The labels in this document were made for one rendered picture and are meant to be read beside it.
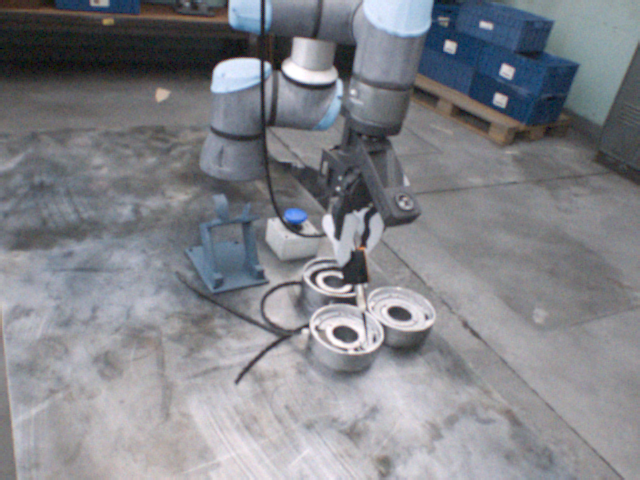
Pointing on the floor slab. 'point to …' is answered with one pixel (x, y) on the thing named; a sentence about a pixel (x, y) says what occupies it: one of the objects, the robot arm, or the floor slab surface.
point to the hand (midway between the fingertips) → (354, 258)
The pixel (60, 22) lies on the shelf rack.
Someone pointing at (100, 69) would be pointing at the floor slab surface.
